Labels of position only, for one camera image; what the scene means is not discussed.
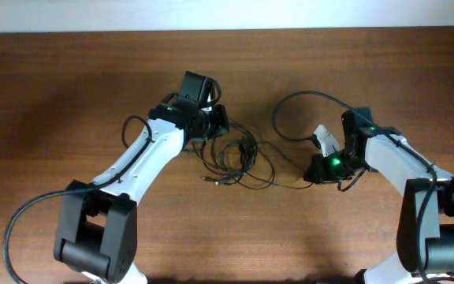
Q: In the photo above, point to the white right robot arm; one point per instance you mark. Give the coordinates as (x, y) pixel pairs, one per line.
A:
(425, 236)

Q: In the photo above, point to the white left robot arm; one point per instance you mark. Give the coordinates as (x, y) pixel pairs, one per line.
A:
(97, 227)

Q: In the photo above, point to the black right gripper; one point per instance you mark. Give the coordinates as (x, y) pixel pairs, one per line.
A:
(322, 176)

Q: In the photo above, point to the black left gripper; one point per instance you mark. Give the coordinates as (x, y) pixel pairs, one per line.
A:
(221, 125)

